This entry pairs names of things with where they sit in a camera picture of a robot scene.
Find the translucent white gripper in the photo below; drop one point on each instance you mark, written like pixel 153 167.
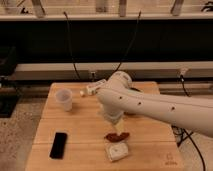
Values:
pixel 114 116

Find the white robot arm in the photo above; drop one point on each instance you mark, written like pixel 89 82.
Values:
pixel 117 97

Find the green bowl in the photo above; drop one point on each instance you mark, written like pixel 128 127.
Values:
pixel 127 113

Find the white square box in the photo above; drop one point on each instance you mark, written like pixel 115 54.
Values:
pixel 117 151

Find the white lying bottle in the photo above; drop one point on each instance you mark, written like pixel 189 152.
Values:
pixel 92 88

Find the clear plastic cup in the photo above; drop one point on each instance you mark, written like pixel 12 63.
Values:
pixel 64 98

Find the black smartphone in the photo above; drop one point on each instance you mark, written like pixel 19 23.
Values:
pixel 57 150

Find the black equipment at left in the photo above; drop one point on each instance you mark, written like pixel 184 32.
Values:
pixel 8 64

